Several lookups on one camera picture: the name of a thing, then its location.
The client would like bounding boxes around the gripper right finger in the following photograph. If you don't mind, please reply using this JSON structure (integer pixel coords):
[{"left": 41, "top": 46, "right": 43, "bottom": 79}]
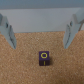
[{"left": 63, "top": 12, "right": 84, "bottom": 50}]

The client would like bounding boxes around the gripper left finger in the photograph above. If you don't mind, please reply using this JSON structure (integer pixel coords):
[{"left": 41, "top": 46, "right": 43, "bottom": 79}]
[{"left": 0, "top": 13, "right": 18, "bottom": 50}]

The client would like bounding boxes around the purple block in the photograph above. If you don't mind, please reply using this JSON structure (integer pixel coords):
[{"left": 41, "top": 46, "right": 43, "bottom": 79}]
[{"left": 38, "top": 50, "right": 52, "bottom": 67}]

